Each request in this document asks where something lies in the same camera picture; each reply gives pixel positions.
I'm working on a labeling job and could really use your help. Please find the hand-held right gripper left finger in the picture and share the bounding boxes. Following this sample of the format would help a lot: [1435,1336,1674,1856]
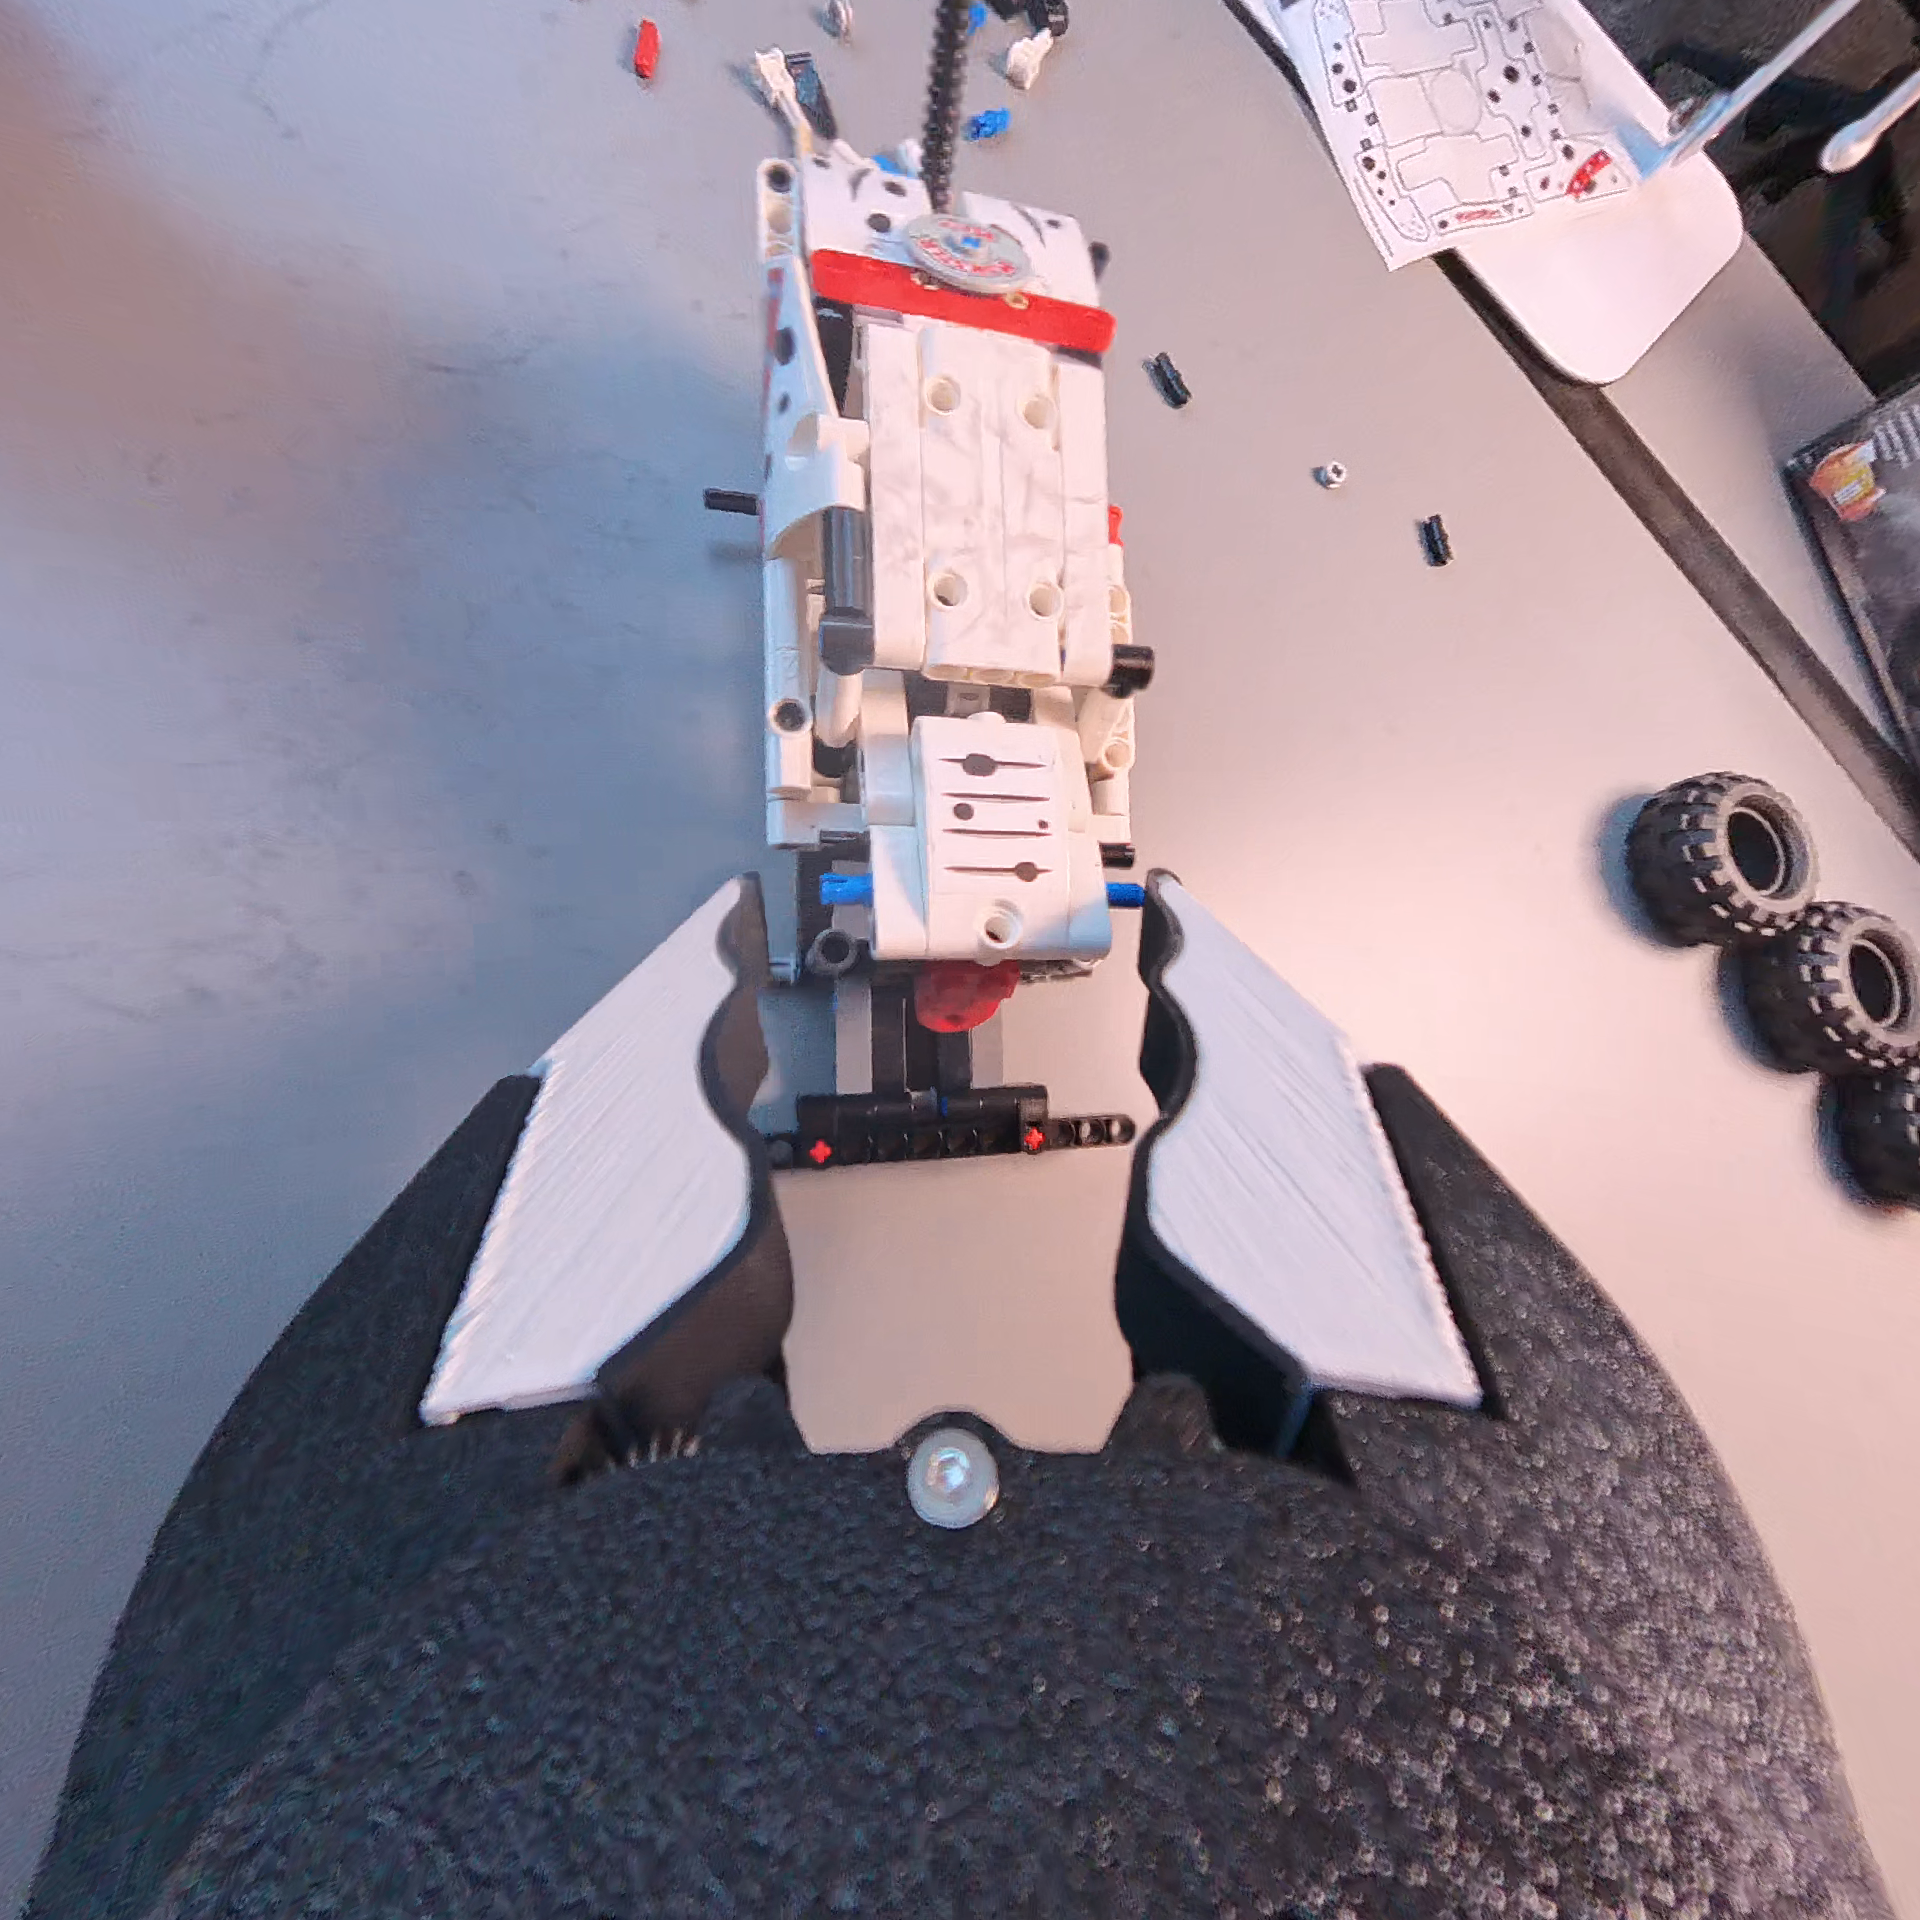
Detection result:
[421,870,797,1426]

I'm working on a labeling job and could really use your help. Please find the grey desk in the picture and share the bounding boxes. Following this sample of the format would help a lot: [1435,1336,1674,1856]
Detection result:
[0,0,1920,1920]
[1441,180,1920,872]

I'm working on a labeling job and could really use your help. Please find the black ribbed flexible rod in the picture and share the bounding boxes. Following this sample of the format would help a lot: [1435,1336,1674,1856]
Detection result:
[916,0,999,216]

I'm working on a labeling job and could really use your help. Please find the toy truck box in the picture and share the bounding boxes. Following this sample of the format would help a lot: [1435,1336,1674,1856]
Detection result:
[1785,374,1920,751]

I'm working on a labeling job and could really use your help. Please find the scattered small building pieces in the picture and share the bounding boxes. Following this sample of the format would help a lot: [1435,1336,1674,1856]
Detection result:
[623,0,1462,578]

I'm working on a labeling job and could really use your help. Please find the black toy tire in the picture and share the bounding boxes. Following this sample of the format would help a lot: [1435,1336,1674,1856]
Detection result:
[1822,1065,1920,1208]
[1627,772,1820,950]
[1742,900,1920,1077]

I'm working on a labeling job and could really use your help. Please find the white toy truck chassis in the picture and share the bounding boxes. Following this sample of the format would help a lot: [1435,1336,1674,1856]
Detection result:
[707,135,1163,1176]

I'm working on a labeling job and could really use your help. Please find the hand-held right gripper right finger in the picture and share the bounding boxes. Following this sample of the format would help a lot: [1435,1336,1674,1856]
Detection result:
[1117,870,1489,1412]

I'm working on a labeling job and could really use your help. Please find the white spotted toy brick assembly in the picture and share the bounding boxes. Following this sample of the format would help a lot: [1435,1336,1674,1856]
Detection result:
[751,157,877,586]

